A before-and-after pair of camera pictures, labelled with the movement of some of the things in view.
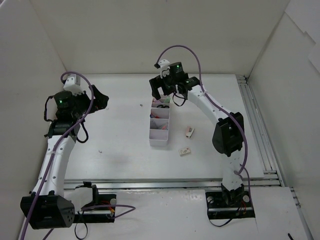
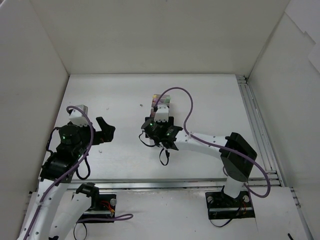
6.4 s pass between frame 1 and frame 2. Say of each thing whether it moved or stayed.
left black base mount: stayed
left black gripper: moved
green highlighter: stayed
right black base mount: stayed
